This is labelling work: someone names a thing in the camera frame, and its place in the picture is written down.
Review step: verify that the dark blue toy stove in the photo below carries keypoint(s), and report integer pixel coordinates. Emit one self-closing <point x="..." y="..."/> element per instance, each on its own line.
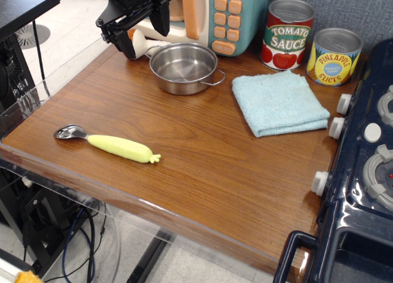
<point x="353" y="242"/>

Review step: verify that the black table leg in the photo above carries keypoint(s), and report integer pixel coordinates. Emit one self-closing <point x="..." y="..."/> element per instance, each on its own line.
<point x="149" y="258"/>

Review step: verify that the pineapple slices can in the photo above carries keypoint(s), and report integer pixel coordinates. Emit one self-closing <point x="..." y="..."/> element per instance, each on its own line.
<point x="334" y="56"/>

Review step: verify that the toy mushroom brown and white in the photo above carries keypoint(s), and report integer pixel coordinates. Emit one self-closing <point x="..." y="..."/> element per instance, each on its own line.
<point x="142" y="45"/>

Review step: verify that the spoon with yellow-green handle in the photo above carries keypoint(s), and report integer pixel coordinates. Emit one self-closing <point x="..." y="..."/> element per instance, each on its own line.
<point x="118" y="146"/>

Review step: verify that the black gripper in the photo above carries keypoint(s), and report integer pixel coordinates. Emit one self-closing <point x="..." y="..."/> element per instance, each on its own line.
<point x="121" y="15"/>

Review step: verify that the light blue folded towel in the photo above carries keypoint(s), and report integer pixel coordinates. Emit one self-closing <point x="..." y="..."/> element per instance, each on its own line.
<point x="279" y="103"/>

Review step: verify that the tomato sauce can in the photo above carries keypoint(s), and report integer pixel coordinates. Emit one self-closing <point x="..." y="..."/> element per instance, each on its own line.
<point x="288" y="27"/>

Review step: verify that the small steel pot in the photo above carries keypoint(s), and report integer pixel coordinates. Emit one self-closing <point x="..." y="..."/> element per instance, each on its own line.
<point x="184" y="68"/>

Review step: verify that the black side desk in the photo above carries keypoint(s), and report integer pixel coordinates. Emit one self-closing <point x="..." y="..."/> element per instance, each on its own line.
<point x="17" y="13"/>

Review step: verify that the toy microwave teal and cream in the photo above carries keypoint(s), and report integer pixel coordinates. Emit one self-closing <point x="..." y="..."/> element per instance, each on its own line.
<point x="225" y="26"/>

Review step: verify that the clear acrylic table guard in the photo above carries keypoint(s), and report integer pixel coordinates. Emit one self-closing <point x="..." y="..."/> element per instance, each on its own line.
<point x="204" y="187"/>

